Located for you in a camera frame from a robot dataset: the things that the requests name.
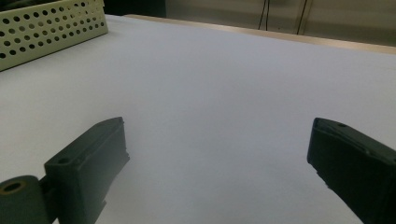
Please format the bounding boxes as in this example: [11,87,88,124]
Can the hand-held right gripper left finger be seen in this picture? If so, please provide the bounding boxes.
[43,116,131,224]

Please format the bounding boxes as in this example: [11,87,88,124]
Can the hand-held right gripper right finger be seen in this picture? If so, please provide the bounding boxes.
[306,117,396,224]

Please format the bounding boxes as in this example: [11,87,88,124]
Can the pale yellow perforated basket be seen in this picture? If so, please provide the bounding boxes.
[0,0,109,72]

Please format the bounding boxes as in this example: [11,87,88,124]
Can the dark brown cable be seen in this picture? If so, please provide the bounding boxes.
[296,0,308,35]

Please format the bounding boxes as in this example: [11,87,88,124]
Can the black cable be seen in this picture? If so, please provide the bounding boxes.
[264,0,271,32]
[258,0,267,31]

